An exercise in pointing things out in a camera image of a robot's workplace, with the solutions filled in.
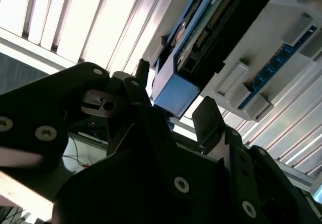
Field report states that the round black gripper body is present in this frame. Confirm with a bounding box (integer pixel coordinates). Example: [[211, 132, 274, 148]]
[[51, 107, 240, 224]]

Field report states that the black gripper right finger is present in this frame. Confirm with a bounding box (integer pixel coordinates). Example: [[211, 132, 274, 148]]
[[192, 95, 322, 224]]

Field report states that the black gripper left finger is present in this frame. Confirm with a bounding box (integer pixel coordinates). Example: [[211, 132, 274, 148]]
[[0, 59, 198, 201]]

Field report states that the hard disk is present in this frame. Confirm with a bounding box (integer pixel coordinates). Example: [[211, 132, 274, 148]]
[[149, 0, 286, 120]]

